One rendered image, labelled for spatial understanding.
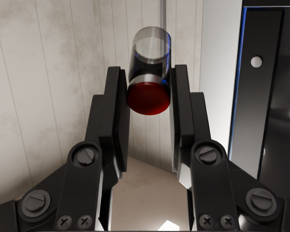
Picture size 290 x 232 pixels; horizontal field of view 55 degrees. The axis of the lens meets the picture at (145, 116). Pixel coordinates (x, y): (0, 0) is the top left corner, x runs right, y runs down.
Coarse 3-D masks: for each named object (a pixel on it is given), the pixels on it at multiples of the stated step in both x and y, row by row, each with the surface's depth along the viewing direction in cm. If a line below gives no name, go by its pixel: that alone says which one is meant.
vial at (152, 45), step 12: (144, 36) 14; (156, 36) 14; (168, 36) 15; (132, 48) 15; (144, 48) 14; (156, 48) 14; (168, 48) 14; (132, 60) 14; (144, 60) 13; (156, 60) 13; (168, 60) 14; (132, 72) 13; (144, 72) 13; (156, 72) 13; (168, 72) 13; (132, 84) 13; (168, 84) 14
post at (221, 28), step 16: (208, 0) 40; (224, 0) 38; (240, 0) 37; (208, 16) 40; (224, 16) 39; (240, 16) 38; (208, 32) 41; (224, 32) 40; (240, 32) 38; (208, 48) 42; (224, 48) 40; (240, 48) 40; (208, 64) 43; (224, 64) 41; (240, 64) 41; (208, 80) 44; (224, 80) 42; (208, 96) 45; (224, 96) 43; (208, 112) 46; (224, 112) 44; (224, 128) 45; (224, 144) 46
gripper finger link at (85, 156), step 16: (80, 144) 10; (96, 144) 10; (80, 160) 10; (96, 160) 9; (64, 176) 9; (80, 176) 9; (96, 176) 9; (64, 192) 9; (80, 192) 9; (96, 192) 9; (112, 192) 11; (64, 208) 8; (80, 208) 8; (96, 208) 8; (64, 224) 8; (80, 224) 8; (96, 224) 8
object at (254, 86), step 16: (256, 16) 37; (272, 16) 35; (256, 32) 37; (272, 32) 36; (256, 48) 38; (272, 48) 37; (256, 64) 38; (272, 64) 37; (240, 80) 41; (256, 80) 39; (272, 80) 38; (240, 96) 42; (256, 96) 40; (240, 112) 42; (256, 112) 41; (240, 128) 43; (256, 128) 42; (240, 144) 44; (256, 144) 42; (240, 160) 45; (256, 160) 43; (256, 176) 44
